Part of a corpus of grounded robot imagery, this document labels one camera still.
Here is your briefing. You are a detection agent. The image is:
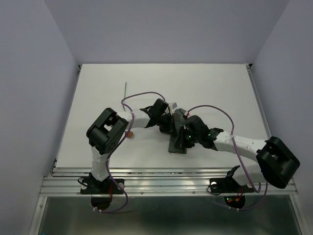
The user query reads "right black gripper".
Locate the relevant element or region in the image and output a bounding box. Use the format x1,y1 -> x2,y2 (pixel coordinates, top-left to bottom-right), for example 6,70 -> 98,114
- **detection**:
173,126 -> 201,148

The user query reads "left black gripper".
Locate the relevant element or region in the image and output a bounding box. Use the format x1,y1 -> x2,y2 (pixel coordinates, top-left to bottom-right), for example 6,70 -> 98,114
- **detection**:
156,113 -> 177,137

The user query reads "dark grey cloth napkin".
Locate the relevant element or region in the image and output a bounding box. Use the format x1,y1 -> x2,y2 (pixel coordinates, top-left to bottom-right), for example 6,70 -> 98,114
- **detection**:
168,108 -> 196,154

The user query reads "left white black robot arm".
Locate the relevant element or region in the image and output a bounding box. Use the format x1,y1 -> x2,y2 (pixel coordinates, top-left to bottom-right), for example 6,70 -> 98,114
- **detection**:
83,98 -> 178,193

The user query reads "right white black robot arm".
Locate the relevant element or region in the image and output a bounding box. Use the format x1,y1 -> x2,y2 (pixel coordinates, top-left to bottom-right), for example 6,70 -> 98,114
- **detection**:
175,116 -> 300,191

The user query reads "silver metal fork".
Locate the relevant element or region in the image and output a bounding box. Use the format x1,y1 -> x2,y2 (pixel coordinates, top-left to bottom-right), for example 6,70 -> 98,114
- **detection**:
121,82 -> 127,102

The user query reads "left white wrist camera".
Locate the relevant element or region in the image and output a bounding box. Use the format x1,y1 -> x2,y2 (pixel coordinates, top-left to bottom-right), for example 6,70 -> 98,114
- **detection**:
168,102 -> 178,114

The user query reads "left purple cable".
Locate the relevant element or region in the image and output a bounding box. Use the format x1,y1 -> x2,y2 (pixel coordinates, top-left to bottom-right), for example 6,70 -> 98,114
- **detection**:
106,91 -> 167,213

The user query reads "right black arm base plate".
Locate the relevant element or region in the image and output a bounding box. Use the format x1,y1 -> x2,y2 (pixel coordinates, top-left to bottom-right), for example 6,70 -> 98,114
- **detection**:
207,177 -> 254,194

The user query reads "aluminium right side rail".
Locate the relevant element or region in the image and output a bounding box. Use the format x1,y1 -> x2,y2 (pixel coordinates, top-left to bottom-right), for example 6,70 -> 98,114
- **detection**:
246,64 -> 284,172

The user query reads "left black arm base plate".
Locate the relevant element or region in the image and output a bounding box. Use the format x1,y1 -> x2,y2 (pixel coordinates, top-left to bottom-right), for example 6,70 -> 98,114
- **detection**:
77,177 -> 123,195

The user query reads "aluminium front rail frame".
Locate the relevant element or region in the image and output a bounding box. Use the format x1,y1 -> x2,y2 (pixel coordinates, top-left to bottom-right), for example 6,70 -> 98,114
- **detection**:
29,167 -> 310,235

